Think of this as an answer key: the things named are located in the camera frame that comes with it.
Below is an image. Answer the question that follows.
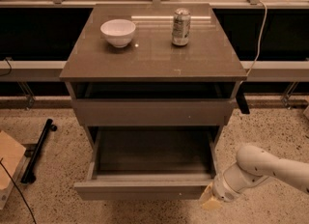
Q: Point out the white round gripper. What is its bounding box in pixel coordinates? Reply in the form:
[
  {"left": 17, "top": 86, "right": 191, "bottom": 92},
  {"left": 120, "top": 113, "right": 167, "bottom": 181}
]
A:
[{"left": 199, "top": 173, "right": 240, "bottom": 210}]

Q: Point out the grey drawer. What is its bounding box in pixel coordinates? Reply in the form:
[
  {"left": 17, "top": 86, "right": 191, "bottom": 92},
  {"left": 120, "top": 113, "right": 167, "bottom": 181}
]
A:
[
  {"left": 74, "top": 126, "right": 215, "bottom": 200},
  {"left": 71, "top": 99, "right": 236, "bottom": 126}
]

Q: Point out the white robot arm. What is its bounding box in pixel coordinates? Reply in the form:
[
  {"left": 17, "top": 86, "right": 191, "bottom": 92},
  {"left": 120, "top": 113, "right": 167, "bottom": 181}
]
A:
[{"left": 200, "top": 145, "right": 309, "bottom": 210}]

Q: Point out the grey drawer cabinet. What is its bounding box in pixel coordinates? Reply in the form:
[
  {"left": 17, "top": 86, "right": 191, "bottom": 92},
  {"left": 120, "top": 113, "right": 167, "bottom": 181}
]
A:
[{"left": 60, "top": 4, "right": 246, "bottom": 142}]

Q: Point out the grey top drawer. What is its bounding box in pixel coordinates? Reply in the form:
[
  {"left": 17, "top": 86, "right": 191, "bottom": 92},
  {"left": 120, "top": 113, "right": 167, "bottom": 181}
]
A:
[{"left": 71, "top": 99, "right": 236, "bottom": 126}]

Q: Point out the green soda can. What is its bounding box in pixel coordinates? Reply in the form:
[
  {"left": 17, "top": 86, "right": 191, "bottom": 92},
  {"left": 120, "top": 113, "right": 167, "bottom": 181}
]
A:
[{"left": 172, "top": 8, "right": 191, "bottom": 46}]

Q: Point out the white ceramic bowl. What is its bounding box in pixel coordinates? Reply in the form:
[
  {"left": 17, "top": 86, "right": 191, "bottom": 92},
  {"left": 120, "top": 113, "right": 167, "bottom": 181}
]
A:
[{"left": 100, "top": 19, "right": 136, "bottom": 48}]

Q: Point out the wooden board on floor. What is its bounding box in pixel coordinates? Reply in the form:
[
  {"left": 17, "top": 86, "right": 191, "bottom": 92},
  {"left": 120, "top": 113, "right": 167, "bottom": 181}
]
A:
[{"left": 0, "top": 130, "right": 26, "bottom": 190}]

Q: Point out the white cable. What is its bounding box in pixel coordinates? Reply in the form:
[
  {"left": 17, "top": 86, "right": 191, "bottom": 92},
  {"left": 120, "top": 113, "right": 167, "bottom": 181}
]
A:
[{"left": 244, "top": 1, "right": 268, "bottom": 77}]

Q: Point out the black floor cable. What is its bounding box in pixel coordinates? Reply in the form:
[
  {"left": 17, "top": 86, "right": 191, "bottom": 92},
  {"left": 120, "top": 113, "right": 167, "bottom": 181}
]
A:
[{"left": 0, "top": 157, "right": 38, "bottom": 224}]

